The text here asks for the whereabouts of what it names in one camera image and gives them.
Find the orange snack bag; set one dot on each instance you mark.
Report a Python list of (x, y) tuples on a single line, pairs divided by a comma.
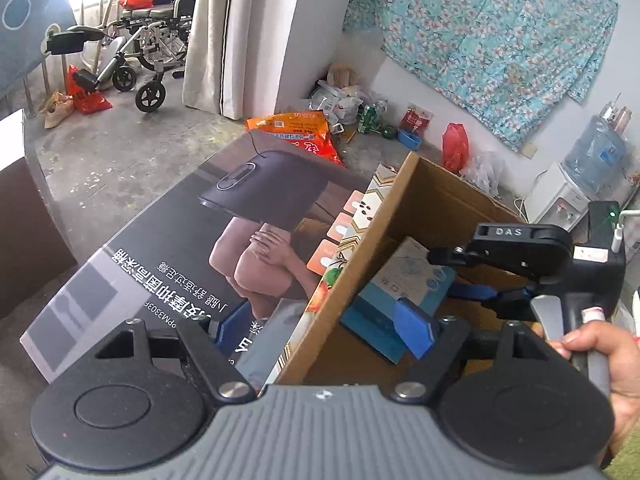
[(307, 130)]

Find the red carton on floor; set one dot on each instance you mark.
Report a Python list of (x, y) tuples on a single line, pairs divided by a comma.
[(416, 120)]

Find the blue water jug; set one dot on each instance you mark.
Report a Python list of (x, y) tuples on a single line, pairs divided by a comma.
[(595, 156)]

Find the white water dispenser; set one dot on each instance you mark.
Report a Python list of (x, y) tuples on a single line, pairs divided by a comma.
[(556, 199)]

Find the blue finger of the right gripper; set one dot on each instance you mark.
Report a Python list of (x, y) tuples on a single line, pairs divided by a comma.
[(480, 293)]

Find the brown cardboard box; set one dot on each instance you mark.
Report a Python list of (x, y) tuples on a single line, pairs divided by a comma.
[(346, 335)]

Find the wheelchair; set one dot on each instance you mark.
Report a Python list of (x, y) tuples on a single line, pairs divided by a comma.
[(136, 44)]

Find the red plastic bag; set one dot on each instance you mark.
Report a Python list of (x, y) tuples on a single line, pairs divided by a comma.
[(455, 148)]

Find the floral teal wall cloth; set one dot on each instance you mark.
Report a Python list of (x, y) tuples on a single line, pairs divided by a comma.
[(508, 63)]

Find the white plastic bag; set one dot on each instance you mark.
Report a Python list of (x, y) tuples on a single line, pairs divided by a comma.
[(484, 171)]

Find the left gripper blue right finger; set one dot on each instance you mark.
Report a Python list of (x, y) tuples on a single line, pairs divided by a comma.
[(438, 346)]

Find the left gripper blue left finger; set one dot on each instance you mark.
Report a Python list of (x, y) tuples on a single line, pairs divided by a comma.
[(202, 341)]

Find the massager product box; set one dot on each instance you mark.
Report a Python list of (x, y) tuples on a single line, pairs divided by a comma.
[(242, 239)]

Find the teal mask box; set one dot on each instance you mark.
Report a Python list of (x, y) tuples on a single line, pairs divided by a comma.
[(406, 274)]

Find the grey window curtain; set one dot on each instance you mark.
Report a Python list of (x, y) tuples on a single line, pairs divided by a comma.
[(236, 56)]

